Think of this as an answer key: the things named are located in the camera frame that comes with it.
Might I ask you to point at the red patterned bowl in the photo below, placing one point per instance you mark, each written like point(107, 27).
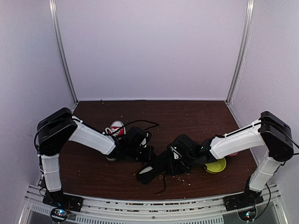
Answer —
point(233, 154)

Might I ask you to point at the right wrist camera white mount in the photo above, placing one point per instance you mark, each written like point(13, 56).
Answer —
point(174, 151)

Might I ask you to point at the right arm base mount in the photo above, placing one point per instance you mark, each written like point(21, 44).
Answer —
point(245, 203)

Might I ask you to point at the left aluminium frame post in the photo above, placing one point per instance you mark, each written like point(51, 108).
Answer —
point(62, 56)

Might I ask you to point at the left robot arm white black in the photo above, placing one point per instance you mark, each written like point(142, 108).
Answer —
point(117, 142)

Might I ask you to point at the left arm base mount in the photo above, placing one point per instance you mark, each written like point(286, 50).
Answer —
point(63, 204)

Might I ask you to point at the right aluminium frame post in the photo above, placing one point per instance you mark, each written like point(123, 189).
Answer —
point(247, 27)

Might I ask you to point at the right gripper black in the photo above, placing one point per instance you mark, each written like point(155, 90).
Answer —
point(172, 168)

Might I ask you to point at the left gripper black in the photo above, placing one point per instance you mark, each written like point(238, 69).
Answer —
point(149, 158)

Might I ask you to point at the aluminium frame post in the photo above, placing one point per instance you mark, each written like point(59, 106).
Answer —
point(247, 27)
point(62, 56)

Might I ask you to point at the upturned shoe orange sole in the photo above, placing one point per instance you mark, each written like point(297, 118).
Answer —
point(164, 163)

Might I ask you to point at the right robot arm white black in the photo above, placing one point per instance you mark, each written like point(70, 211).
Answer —
point(268, 131)

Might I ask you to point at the lime green bowl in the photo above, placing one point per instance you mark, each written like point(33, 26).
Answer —
point(216, 167)

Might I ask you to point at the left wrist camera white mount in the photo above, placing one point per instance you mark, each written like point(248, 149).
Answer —
point(146, 139)

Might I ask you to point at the red canvas sneaker white laces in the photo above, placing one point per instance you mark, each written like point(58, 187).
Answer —
point(116, 129)

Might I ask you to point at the front aluminium rail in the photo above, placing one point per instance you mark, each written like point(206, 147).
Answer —
point(96, 210)

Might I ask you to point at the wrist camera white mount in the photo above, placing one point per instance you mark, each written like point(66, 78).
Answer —
point(146, 139)
point(174, 151)

